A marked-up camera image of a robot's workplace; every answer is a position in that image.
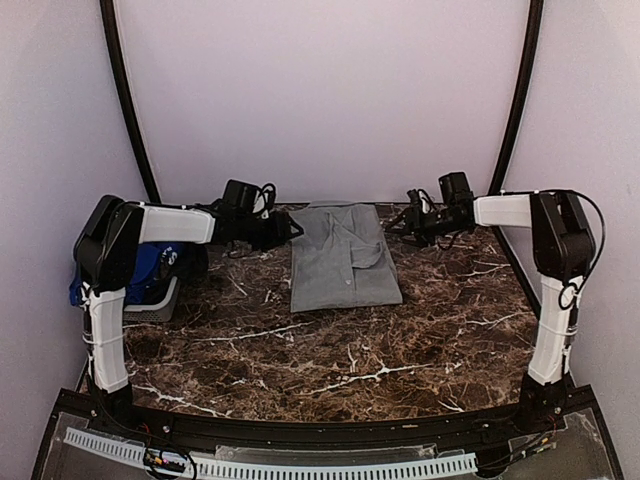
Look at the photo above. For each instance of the left black frame post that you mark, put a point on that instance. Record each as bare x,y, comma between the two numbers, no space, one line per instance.
128,109

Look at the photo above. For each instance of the grey laundry basket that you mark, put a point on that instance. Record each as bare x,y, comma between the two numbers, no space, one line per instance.
160,312

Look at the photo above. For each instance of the black frame post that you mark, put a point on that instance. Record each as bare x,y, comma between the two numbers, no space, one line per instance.
525,70
128,109

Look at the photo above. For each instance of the blue printed t-shirt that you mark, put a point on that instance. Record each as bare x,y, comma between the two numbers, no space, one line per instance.
142,272

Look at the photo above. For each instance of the black garment in basket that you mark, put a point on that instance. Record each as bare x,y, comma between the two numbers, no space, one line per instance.
189,262

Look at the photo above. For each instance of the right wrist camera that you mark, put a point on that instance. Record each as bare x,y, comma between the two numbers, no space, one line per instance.
421,200

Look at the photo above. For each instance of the grey button shirt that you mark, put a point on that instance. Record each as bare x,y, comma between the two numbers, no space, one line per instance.
342,260

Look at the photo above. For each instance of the black curved front rail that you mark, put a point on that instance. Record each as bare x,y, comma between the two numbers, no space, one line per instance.
471,431

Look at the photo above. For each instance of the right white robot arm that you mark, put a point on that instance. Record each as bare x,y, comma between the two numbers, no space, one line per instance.
568,234

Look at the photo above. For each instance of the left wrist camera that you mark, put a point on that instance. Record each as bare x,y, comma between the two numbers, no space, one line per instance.
264,200

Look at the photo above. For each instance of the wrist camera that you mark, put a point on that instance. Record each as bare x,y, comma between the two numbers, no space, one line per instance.
264,200
421,200

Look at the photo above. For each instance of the right black frame post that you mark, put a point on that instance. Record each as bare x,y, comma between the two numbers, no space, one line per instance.
525,70

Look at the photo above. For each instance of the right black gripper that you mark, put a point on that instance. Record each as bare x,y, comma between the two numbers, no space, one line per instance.
417,226

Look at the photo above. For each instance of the white slotted cable duct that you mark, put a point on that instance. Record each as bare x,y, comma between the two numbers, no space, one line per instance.
237,463

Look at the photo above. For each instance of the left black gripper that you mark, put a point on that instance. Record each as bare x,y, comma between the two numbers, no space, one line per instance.
281,232

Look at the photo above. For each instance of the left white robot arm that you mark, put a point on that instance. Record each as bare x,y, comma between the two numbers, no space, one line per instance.
105,254

